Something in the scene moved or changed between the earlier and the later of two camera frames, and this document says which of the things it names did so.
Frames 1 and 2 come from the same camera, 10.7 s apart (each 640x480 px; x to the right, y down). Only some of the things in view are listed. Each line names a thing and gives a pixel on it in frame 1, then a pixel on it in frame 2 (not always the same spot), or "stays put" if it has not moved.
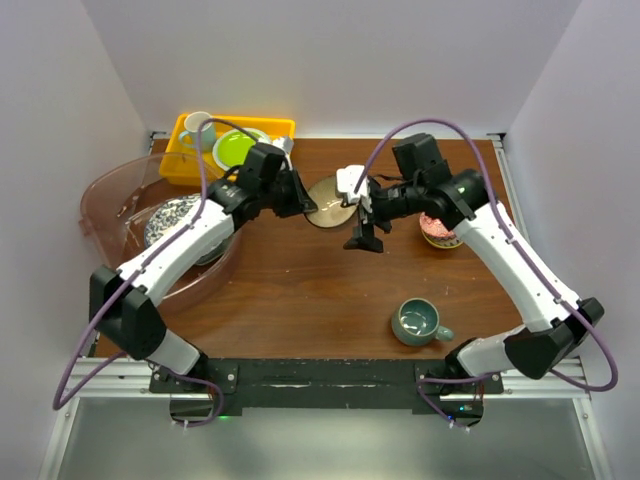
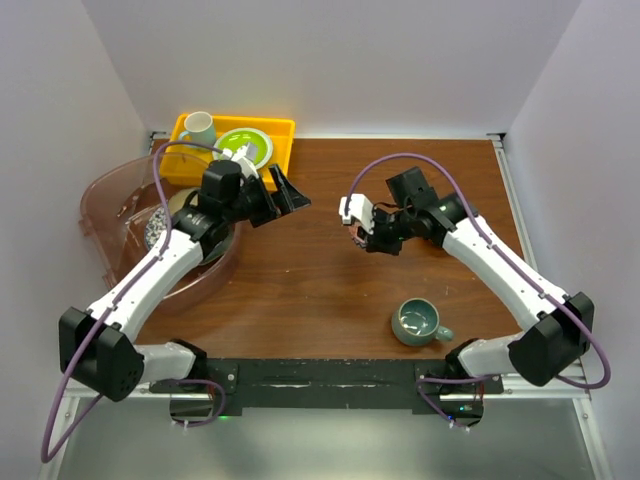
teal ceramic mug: x=416 y=321 stays put
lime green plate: x=231 y=147 stays put
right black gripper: x=364 y=238 to x=376 y=242
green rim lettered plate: x=214 y=252 stays put
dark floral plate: x=165 y=214 stays put
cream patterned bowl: x=329 y=212 to x=183 y=198
